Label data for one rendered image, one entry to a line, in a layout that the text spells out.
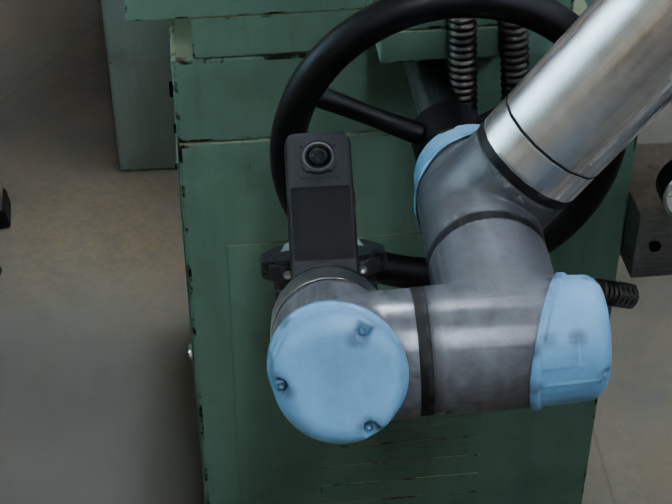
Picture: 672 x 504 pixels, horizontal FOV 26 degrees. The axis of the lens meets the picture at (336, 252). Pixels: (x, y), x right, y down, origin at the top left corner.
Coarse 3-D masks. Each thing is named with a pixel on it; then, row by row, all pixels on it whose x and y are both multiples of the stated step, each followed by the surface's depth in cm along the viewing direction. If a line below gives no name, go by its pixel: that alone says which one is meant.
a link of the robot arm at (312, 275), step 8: (304, 272) 92; (312, 272) 91; (320, 272) 91; (328, 272) 90; (336, 272) 90; (344, 272) 91; (352, 272) 92; (296, 280) 91; (304, 280) 90; (312, 280) 89; (352, 280) 89; (360, 280) 91; (288, 288) 91; (296, 288) 89; (368, 288) 90; (280, 296) 91; (280, 304) 89; (272, 312) 92; (272, 320) 89
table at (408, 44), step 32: (128, 0) 125; (160, 0) 125; (192, 0) 125; (224, 0) 126; (256, 0) 126; (288, 0) 126; (320, 0) 127; (352, 0) 127; (576, 0) 123; (416, 32) 119; (480, 32) 120
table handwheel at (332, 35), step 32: (384, 0) 108; (416, 0) 107; (448, 0) 107; (480, 0) 107; (512, 0) 108; (544, 0) 109; (352, 32) 108; (384, 32) 108; (544, 32) 110; (320, 64) 109; (416, 64) 124; (288, 96) 111; (320, 96) 111; (416, 96) 121; (448, 96) 119; (288, 128) 112; (384, 128) 114; (416, 128) 114; (448, 128) 113; (416, 160) 115; (576, 224) 121
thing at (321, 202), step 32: (288, 160) 99; (320, 160) 98; (288, 192) 98; (320, 192) 98; (352, 192) 98; (288, 224) 97; (320, 224) 97; (352, 224) 97; (320, 256) 96; (352, 256) 96
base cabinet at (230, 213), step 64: (192, 192) 138; (256, 192) 139; (384, 192) 140; (192, 256) 142; (256, 256) 143; (576, 256) 148; (192, 320) 148; (256, 320) 148; (256, 384) 154; (256, 448) 159; (320, 448) 160; (384, 448) 161; (448, 448) 163; (512, 448) 164; (576, 448) 165
